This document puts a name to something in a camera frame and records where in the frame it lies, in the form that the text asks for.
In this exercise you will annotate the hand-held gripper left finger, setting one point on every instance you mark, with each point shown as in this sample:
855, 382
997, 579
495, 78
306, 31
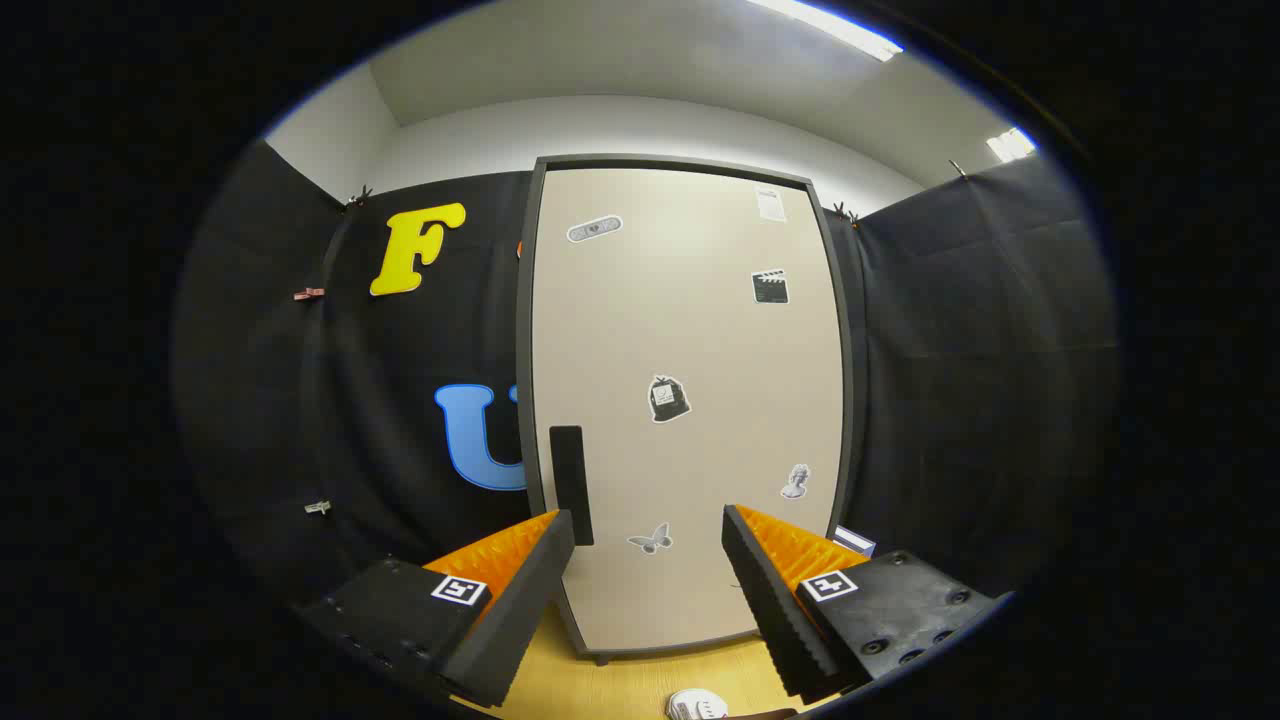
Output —
520, 620

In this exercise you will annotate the long ceiling light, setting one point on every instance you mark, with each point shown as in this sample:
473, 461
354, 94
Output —
830, 27

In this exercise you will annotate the red cloth clip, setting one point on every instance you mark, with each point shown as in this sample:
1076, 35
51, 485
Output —
309, 293

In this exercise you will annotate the white shoe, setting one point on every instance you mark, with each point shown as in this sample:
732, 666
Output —
695, 706

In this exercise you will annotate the black backdrop cloth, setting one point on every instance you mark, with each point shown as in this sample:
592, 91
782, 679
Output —
380, 400

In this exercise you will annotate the white blue spine book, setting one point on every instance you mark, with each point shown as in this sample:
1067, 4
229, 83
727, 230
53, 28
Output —
855, 540

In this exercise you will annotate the square ceiling light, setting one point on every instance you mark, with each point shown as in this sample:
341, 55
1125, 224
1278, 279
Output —
1010, 145

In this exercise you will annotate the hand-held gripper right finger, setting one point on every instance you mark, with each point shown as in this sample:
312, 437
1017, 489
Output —
775, 610

